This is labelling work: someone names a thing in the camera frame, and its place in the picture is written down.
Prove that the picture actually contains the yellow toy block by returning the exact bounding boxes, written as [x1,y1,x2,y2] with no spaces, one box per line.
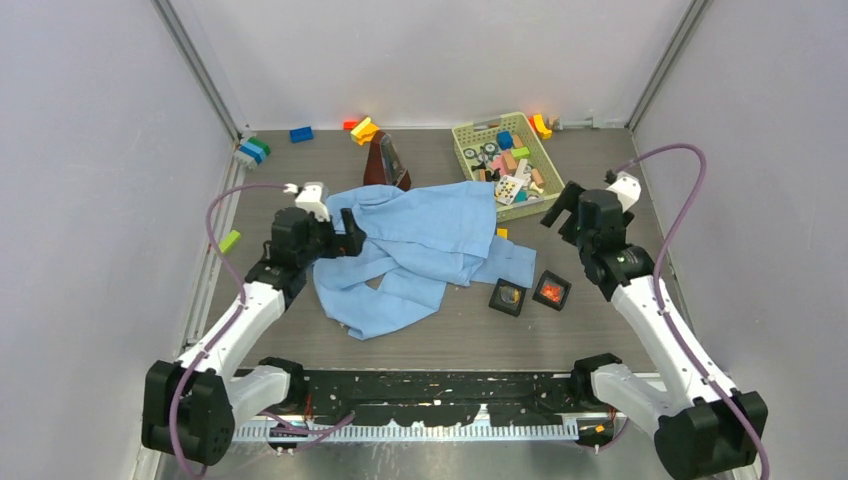
[350,116,380,146]

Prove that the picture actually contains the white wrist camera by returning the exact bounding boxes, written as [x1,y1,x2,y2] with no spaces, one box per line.
[605,171,642,213]
[283,182,331,222]

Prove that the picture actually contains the orange brooch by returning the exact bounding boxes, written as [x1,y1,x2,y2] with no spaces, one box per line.
[540,282,564,303]

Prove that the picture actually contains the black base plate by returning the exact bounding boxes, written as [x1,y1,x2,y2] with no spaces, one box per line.
[273,370,613,427]

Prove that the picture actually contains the green block in basket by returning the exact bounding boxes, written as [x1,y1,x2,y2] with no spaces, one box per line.
[511,147,530,160]

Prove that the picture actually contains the black square frame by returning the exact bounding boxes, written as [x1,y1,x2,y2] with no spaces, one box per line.
[532,270,572,311]
[488,278,527,317]

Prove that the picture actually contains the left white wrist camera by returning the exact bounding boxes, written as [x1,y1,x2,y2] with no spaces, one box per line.
[283,182,331,222]

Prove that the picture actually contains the yellow-green plastic basket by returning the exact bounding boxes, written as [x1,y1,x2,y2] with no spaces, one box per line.
[452,112,564,221]

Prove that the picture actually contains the light blue shirt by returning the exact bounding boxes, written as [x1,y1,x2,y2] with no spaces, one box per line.
[313,181,536,340]

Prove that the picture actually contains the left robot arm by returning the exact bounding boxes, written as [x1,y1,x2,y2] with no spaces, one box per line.
[141,207,366,466]

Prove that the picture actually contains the blue toy brick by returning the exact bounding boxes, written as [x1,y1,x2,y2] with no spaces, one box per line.
[289,126,314,144]

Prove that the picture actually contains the blue block in basket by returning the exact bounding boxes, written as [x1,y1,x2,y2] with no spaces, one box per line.
[496,131,514,150]

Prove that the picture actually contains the lime green block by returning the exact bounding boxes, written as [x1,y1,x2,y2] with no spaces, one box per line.
[218,230,242,255]

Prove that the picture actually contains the stacked blue green bricks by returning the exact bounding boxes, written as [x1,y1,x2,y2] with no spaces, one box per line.
[233,137,271,169]

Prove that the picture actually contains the yellow arch block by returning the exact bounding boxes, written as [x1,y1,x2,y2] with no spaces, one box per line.
[531,114,553,140]

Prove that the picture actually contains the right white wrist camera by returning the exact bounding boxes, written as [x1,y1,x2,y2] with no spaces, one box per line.
[605,171,642,213]

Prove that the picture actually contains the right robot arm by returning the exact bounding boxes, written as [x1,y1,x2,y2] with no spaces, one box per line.
[541,178,768,479]

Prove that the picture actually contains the brown wooden metronome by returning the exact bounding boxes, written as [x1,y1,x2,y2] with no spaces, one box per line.
[363,131,411,191]

